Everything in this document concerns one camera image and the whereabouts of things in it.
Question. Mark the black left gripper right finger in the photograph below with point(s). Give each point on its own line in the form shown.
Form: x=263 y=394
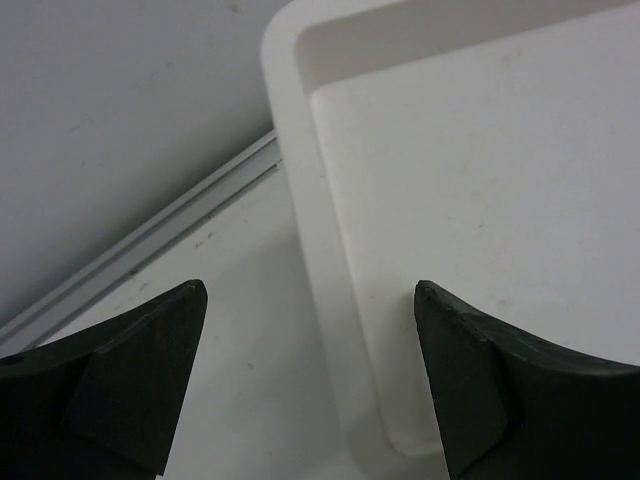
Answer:
x=511 y=405

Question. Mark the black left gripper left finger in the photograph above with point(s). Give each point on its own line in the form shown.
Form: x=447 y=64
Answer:
x=104 y=402

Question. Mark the white drawer container box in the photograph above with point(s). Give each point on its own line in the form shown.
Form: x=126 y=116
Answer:
x=491 y=147

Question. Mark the aluminium table frame rail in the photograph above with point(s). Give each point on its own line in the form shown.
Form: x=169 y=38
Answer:
x=124 y=260

